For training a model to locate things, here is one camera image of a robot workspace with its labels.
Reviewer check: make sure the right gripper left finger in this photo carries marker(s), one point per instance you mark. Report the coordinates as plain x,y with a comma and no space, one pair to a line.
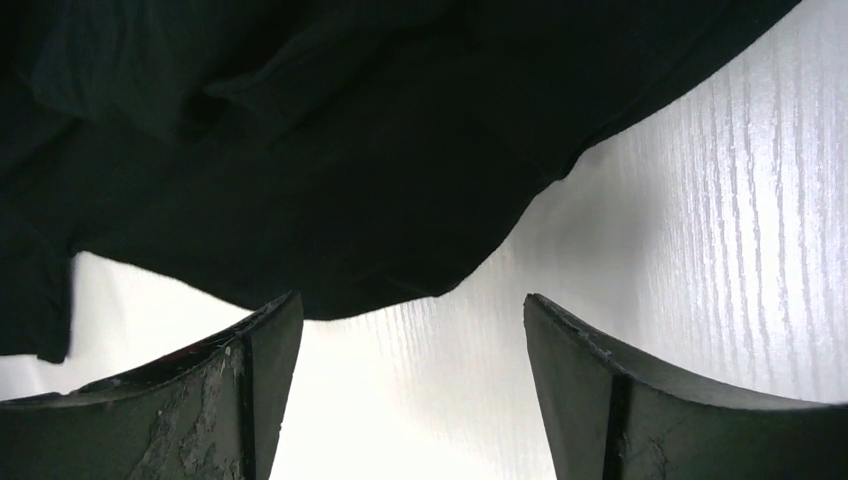
212,410

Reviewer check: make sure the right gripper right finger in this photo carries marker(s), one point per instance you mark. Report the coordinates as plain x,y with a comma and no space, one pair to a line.
613,411

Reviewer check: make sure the black t shirt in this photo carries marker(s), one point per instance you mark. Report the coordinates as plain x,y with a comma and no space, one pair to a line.
361,153

